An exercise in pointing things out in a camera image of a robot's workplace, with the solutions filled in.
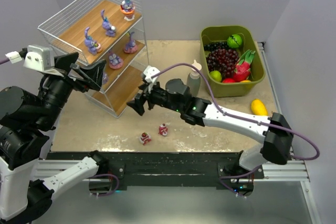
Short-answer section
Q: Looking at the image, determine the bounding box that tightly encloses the small purple bunny strawberry toy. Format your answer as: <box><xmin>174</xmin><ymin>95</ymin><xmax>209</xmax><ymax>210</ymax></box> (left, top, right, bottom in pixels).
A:
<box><xmin>102</xmin><ymin>72</ymin><xmax>109</xmax><ymax>85</ymax></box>

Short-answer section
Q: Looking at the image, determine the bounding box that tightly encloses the pink bear cake slice toy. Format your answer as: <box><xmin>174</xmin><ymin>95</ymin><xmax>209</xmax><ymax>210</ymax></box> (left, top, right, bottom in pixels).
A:
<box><xmin>139</xmin><ymin>132</ymin><xmax>152</xmax><ymax>145</ymax></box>

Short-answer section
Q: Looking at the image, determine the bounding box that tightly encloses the pink bear strawberry toy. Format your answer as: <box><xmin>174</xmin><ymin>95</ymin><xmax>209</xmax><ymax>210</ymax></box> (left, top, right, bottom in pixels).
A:
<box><xmin>159</xmin><ymin>123</ymin><xmax>168</xmax><ymax>136</ymax></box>

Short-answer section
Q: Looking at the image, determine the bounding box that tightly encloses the purple bunny pink donut toy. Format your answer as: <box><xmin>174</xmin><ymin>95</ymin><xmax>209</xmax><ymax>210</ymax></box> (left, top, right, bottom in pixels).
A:
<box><xmin>123</xmin><ymin>31</ymin><xmax>138</xmax><ymax>54</ymax></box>

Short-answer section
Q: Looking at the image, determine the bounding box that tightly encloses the purple bunny with tube toy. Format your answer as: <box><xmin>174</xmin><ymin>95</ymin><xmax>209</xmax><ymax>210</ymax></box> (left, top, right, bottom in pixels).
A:
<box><xmin>100</xmin><ymin>9</ymin><xmax>116</xmax><ymax>37</ymax></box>

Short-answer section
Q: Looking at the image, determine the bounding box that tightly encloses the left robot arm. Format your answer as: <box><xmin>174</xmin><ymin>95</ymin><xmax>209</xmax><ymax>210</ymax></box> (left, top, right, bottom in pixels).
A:
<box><xmin>1</xmin><ymin>53</ymin><xmax>109</xmax><ymax>223</ymax></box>

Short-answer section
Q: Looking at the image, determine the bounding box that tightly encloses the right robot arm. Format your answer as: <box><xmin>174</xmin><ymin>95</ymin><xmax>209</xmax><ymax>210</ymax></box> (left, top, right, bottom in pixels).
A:
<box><xmin>127</xmin><ymin>79</ymin><xmax>293</xmax><ymax>175</ymax></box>

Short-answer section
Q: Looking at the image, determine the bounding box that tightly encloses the spray bottle white cap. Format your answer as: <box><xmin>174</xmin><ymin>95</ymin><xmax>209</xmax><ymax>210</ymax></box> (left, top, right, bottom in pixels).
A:
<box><xmin>186</xmin><ymin>59</ymin><xmax>202</xmax><ymax>96</ymax></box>

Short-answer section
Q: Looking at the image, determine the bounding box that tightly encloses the green apple toy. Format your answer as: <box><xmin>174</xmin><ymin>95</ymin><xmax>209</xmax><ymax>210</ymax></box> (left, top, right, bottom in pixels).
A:
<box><xmin>209</xmin><ymin>70</ymin><xmax>222</xmax><ymax>82</ymax></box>

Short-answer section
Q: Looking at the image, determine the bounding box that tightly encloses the dark blue grape bunch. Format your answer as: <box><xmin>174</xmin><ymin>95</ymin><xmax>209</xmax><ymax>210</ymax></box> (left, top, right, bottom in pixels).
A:
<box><xmin>203</xmin><ymin>41</ymin><xmax>229</xmax><ymax>51</ymax></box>

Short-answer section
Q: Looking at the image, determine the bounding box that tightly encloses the red apple toy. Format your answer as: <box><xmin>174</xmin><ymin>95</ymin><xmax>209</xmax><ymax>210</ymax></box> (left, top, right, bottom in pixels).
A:
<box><xmin>222</xmin><ymin>78</ymin><xmax>236</xmax><ymax>83</ymax></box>

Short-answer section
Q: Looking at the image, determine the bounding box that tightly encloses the dark red grape bunch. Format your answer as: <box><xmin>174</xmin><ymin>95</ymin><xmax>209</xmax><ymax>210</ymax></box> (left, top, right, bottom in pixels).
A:
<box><xmin>206</xmin><ymin>49</ymin><xmax>240</xmax><ymax>79</ymax></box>

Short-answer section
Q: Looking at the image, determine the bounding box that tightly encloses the pink dragon fruit toy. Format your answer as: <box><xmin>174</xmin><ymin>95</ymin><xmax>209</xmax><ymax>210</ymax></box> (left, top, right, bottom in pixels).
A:
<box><xmin>233</xmin><ymin>50</ymin><xmax>255</xmax><ymax>82</ymax></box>

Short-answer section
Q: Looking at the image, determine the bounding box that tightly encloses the green round melon toy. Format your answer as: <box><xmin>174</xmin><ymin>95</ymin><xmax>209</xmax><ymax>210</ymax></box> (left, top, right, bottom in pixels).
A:
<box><xmin>227</xmin><ymin>34</ymin><xmax>243</xmax><ymax>48</ymax></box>

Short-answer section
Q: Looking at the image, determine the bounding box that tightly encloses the yellow mango toy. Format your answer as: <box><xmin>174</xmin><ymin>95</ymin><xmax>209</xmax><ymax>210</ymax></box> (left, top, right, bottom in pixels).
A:
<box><xmin>250</xmin><ymin>99</ymin><xmax>268</xmax><ymax>116</ymax></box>

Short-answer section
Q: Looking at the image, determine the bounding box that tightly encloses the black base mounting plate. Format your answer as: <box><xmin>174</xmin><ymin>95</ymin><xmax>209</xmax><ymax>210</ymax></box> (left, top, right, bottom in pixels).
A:
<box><xmin>46</xmin><ymin>151</ymin><xmax>296</xmax><ymax>192</ymax></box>

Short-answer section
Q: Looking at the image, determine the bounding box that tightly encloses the green plastic fruit bin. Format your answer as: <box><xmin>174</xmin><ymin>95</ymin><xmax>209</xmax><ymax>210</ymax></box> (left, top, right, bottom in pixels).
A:
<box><xmin>200</xmin><ymin>26</ymin><xmax>266</xmax><ymax>98</ymax></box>

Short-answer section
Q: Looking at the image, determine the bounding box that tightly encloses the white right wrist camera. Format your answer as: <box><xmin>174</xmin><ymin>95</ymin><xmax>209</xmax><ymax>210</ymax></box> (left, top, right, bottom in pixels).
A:
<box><xmin>142</xmin><ymin>66</ymin><xmax>160</xmax><ymax>93</ymax></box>

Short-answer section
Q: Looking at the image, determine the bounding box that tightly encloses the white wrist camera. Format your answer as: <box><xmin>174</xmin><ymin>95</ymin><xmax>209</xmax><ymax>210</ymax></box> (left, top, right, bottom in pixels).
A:
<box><xmin>142</xmin><ymin>66</ymin><xmax>160</xmax><ymax>93</ymax></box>
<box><xmin>4</xmin><ymin>45</ymin><xmax>65</xmax><ymax>77</ymax></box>

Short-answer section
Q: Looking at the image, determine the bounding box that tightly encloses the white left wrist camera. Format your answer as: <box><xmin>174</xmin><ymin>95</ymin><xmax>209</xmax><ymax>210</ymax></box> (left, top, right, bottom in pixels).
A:
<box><xmin>4</xmin><ymin>45</ymin><xmax>65</xmax><ymax>77</ymax></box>

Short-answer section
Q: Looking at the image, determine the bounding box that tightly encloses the white wire wooden shelf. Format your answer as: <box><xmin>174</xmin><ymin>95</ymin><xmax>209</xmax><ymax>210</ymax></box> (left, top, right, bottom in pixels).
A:
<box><xmin>38</xmin><ymin>0</ymin><xmax>149</xmax><ymax>118</ymax></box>

